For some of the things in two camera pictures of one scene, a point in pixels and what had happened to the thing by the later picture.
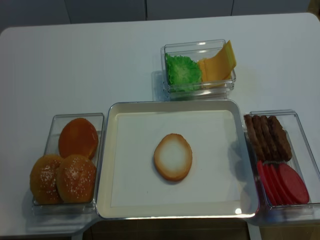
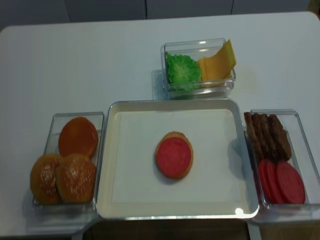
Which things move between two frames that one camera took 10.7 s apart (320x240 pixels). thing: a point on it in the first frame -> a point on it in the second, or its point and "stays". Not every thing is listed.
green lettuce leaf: [183, 74] stays
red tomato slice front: [293, 185] -> [174, 156]
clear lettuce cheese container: [197, 70] stays
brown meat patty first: [249, 122] stays
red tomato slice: [276, 190] -> [290, 185]
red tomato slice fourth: [265, 182] stays
